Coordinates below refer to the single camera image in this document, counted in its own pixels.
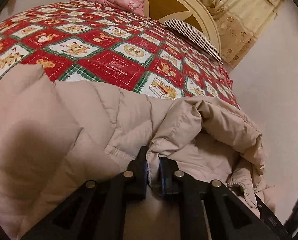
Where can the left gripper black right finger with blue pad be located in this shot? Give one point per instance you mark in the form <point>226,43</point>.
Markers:
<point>208,210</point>

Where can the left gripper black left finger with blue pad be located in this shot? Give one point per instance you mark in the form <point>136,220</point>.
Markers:
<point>96,210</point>

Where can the beige quilted puffer jacket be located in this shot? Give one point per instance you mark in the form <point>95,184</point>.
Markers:
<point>54,136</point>

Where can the red christmas patterned bedspread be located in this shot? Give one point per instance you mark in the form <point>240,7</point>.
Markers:
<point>78,40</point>

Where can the striped pillow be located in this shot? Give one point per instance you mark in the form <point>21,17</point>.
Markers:
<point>194,36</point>

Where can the yellow patterned right curtain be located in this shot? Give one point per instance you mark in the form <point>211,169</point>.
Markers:
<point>240,23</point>

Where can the pink folded blanket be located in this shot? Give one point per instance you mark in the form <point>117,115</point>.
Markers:
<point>114,0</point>

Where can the cream wooden arched headboard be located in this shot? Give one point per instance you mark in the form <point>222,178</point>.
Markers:
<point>189,11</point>

